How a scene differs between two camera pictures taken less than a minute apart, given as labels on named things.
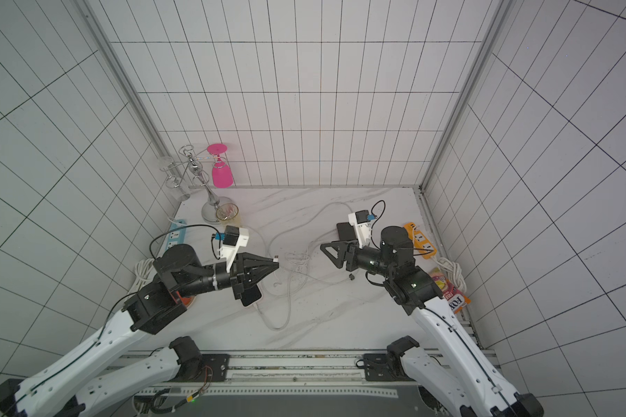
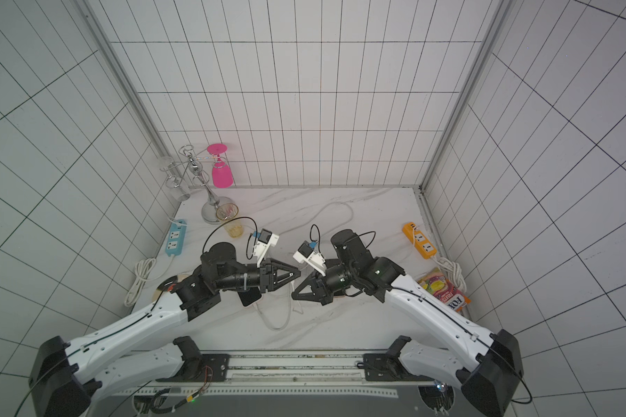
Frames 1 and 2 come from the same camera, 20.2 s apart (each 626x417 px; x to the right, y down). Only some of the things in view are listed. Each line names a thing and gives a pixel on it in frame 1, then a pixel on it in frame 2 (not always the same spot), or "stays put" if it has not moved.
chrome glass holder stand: [175, 172] stays put
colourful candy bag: [456, 300] stays put
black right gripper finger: [335, 251] to [311, 281]
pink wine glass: [222, 175] stays put
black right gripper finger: [351, 259] to [322, 296]
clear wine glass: [173, 182] stays put
